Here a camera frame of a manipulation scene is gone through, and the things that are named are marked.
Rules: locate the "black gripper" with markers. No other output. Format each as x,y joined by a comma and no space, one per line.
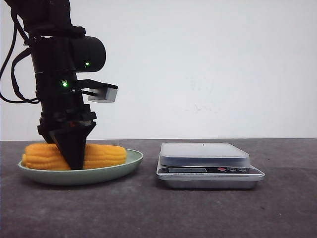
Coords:
67,123

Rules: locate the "yellow corn cob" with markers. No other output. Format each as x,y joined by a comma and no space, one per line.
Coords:
43,156

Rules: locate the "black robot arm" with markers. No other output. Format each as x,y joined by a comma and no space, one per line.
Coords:
59,51

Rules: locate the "light green oval plate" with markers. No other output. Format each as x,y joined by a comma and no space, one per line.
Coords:
83,177

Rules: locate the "silver digital kitchen scale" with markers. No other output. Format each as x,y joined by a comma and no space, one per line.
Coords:
206,166

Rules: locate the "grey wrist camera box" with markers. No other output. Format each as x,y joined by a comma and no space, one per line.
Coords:
103,95

